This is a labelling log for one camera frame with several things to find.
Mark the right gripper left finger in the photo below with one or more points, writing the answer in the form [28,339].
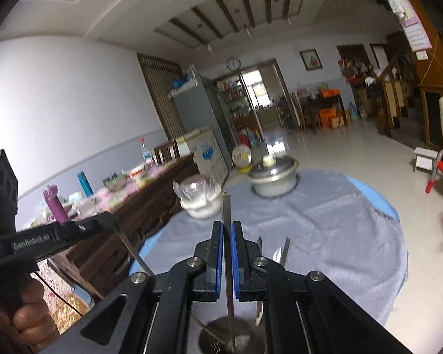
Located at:
[150,314]

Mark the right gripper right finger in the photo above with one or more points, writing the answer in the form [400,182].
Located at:
[304,313]

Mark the white plastic spoon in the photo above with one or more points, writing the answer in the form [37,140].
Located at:
[277,255]

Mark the dark metal chopstick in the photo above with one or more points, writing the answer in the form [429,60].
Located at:
[226,221]

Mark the person's left hand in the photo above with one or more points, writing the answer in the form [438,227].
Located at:
[32,324]

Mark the metal utensil holder cup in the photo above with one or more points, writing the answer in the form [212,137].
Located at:
[215,337]

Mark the purple water bottle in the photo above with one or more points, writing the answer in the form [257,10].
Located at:
[50,194]

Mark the grey table cloth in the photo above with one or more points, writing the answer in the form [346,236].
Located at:
[336,225]

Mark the teal thermos bottle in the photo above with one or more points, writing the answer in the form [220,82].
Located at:
[85,185]

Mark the dark wooden sideboard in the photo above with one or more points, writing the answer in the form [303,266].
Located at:
[99,264]

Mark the white bowl with plastic bag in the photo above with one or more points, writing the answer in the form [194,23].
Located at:
[200,195]

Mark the aluminium pot with lid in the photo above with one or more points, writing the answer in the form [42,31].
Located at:
[274,175]

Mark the clear bottle red cap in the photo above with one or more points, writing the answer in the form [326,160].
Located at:
[146,154]

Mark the small yellow desk fan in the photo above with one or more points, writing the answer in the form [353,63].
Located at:
[242,158]

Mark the white chest freezer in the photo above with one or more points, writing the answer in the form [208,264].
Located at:
[203,146]

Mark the small white step stool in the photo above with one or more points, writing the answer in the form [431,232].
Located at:
[424,158]

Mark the grey refrigerator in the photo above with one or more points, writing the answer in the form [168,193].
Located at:
[199,105]

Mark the framed wall picture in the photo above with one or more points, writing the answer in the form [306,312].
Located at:
[311,60]

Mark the round wall clock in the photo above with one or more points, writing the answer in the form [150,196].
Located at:
[233,64]

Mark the hanging wall calendar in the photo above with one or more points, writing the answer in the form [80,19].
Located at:
[411,24]

